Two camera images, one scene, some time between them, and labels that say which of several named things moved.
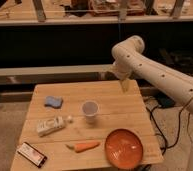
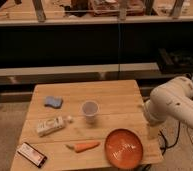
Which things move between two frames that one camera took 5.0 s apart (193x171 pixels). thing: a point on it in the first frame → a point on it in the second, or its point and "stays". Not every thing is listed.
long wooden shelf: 30,76 stays
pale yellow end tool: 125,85 → 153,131
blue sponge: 54,101 stays
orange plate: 123,148 stays
